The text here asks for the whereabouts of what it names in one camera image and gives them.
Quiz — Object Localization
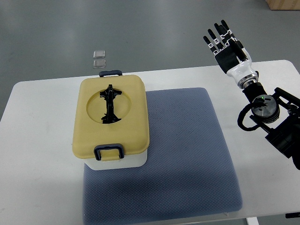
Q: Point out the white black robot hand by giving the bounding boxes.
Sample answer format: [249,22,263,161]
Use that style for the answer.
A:
[203,20,259,89]

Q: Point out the yellow box lid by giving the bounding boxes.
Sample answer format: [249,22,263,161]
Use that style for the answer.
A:
[72,75,150,161]

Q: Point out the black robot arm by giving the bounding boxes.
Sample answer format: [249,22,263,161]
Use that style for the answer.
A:
[237,82,300,169]

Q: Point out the cardboard box corner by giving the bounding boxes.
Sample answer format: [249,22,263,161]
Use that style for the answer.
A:
[266,0,300,10]

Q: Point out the white storage box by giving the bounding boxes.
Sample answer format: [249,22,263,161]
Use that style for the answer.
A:
[83,149,148,170]

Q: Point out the blue grey table mat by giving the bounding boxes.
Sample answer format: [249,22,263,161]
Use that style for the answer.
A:
[82,88,242,225]

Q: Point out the upper floor socket plate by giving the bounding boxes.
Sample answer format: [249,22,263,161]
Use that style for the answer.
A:
[93,50,105,59]

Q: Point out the white table leg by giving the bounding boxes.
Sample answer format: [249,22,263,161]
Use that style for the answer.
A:
[246,217,259,225]

